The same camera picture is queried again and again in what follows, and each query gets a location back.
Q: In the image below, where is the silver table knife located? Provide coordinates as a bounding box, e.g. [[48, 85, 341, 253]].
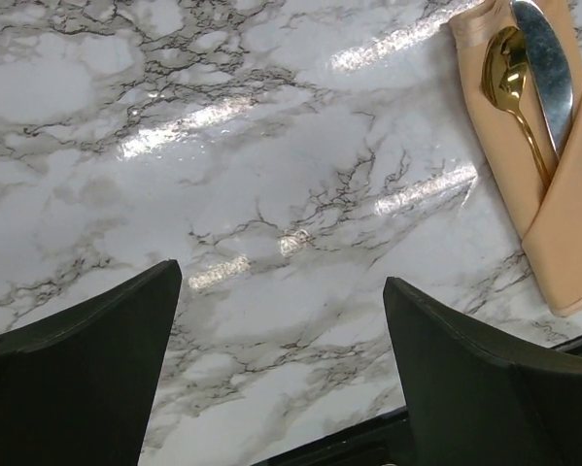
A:
[[510, 0, 574, 158]]

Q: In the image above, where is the orange cloth napkin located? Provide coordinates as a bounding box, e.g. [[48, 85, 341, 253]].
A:
[[449, 1, 582, 316]]

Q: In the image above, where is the gold spoon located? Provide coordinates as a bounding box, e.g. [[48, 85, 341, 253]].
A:
[[481, 26, 551, 187]]

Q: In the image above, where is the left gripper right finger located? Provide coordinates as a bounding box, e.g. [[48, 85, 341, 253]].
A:
[[383, 278, 582, 465]]

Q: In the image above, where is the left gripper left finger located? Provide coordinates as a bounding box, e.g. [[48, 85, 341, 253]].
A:
[[0, 260, 182, 465]]

